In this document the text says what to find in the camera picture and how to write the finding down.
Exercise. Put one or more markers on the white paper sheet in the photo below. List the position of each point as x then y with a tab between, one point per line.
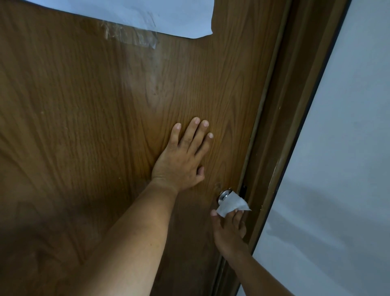
137	12

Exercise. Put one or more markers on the person's right thumb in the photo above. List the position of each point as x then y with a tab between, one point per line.
215	220

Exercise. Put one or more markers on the person's left hand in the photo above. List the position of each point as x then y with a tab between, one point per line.
176	166

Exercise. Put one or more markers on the silver round door knob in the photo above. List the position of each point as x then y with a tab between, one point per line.
224	195

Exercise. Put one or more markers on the person's left middle finger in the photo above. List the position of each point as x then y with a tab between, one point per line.
199	137

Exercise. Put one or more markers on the clear adhesive tape strip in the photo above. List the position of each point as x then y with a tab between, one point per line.
134	35

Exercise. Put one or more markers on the white tissue paper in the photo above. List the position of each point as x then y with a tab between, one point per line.
233	204

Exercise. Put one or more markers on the person's right hand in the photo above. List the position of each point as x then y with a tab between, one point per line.
228	234

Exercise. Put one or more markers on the person's left forearm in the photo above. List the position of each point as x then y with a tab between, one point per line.
134	237

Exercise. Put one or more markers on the brown wooden door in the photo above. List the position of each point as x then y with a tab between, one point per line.
91	122

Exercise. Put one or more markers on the person's left little finger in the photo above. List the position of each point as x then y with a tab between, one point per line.
174	136

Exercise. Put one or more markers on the person's left thumb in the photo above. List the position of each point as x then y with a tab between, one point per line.
200	174

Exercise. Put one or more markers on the brown wooden door frame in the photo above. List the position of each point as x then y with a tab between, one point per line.
292	91

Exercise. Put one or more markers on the person's right forearm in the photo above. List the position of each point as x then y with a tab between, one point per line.
256	274

